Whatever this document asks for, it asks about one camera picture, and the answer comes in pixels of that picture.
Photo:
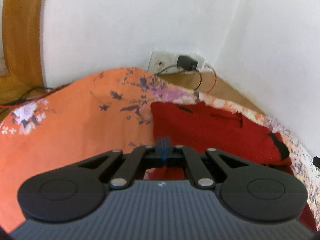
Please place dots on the black plug adapter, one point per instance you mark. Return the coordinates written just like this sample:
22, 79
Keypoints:
187, 63

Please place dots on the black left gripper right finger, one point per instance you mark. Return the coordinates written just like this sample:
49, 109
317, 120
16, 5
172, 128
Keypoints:
252, 191

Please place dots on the red knitted cardigan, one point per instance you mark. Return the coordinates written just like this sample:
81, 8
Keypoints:
201, 127

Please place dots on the wooden door frame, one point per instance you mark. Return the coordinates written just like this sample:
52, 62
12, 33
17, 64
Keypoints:
21, 40

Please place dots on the orange floral bed sheet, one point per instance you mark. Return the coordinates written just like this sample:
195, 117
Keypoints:
103, 111

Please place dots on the wooden bed frame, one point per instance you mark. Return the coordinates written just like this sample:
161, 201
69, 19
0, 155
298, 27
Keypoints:
221, 89

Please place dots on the white wall power strip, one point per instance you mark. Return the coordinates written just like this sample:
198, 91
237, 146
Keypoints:
162, 59

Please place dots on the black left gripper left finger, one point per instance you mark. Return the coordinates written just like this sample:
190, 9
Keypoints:
74, 191

